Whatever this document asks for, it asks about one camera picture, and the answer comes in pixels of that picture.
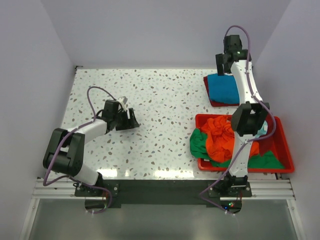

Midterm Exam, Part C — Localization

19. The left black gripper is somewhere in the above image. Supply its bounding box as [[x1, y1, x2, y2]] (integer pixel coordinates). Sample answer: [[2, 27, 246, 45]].
[[112, 108, 139, 131]]

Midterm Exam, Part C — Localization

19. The blue t shirt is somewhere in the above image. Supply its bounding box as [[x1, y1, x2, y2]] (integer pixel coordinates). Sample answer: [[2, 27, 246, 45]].
[[207, 73, 240, 105]]

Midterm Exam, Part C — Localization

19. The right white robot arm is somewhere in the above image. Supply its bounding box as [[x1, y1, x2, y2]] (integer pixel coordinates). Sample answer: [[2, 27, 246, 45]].
[[214, 35, 270, 197]]

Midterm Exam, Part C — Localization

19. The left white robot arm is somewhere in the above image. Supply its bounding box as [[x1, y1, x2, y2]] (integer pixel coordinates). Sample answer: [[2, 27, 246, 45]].
[[42, 96, 140, 196]]

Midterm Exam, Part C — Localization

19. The folded dark red t shirt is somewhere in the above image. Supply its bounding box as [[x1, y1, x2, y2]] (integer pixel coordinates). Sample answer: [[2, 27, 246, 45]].
[[203, 76, 239, 108]]

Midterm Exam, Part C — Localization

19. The green t shirt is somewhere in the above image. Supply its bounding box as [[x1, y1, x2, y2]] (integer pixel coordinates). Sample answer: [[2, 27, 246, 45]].
[[189, 128, 285, 169]]

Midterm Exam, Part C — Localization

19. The light teal t shirt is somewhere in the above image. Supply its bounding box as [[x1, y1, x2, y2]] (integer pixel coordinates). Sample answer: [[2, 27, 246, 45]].
[[255, 121, 268, 138]]

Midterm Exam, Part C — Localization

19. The orange t shirt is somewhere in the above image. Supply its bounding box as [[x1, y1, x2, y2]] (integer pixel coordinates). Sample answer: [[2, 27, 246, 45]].
[[201, 114, 260, 163]]

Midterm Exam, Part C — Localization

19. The dark red crumpled shirt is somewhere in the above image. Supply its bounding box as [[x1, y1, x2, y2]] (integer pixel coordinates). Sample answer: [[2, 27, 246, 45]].
[[258, 115, 274, 156]]

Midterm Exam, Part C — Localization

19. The red plastic bin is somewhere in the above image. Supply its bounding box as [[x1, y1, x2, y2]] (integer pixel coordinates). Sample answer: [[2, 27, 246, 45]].
[[195, 114, 295, 174]]

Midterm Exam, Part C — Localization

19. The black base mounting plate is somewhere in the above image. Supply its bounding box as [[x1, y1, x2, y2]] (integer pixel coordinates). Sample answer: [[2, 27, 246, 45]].
[[73, 179, 252, 211]]

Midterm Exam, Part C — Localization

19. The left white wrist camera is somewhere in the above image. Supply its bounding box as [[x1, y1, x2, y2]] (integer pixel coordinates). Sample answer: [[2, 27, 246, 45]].
[[117, 96, 128, 111]]

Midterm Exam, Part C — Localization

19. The aluminium frame rail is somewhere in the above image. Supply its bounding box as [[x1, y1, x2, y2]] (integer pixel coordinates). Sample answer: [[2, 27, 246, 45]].
[[32, 179, 296, 200]]

